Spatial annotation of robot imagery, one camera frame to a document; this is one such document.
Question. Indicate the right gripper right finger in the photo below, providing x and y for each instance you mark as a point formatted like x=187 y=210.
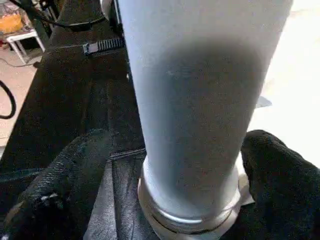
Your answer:
x=285 y=190

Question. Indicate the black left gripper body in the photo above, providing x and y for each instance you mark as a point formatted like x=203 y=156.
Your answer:
x=102 y=46

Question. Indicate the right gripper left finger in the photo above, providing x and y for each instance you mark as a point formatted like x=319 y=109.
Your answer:
x=55 y=190

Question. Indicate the white plastic table top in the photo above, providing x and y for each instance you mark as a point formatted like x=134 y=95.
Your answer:
x=295 y=100

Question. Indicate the white plastic table leg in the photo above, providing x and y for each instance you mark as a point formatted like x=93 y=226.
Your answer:
x=195 y=110

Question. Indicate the white metal stand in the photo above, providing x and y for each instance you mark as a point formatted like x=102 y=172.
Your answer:
x=25 y=42

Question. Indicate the small yellow object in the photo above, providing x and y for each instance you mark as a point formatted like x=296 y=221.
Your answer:
x=10 y=22

